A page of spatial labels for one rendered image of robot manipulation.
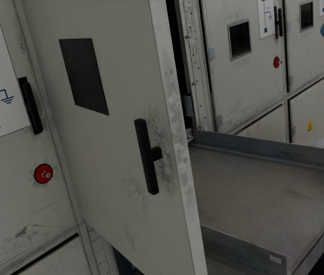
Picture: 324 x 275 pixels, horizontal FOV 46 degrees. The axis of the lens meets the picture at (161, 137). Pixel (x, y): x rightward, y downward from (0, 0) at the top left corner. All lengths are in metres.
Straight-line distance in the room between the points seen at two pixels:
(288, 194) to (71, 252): 0.71
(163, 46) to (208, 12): 1.06
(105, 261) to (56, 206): 0.33
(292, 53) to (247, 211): 1.31
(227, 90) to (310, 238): 0.90
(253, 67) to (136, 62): 1.33
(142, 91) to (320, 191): 0.76
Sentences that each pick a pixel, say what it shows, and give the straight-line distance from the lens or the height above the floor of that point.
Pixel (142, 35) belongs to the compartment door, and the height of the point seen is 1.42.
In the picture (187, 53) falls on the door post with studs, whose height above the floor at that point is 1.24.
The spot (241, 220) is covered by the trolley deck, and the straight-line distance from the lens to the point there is 1.12.
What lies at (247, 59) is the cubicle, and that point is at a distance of 1.89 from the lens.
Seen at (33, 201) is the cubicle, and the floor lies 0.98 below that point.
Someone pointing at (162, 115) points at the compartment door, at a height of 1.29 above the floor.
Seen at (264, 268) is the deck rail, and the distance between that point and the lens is 0.95.
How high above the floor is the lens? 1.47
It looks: 20 degrees down
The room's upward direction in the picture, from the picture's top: 10 degrees counter-clockwise
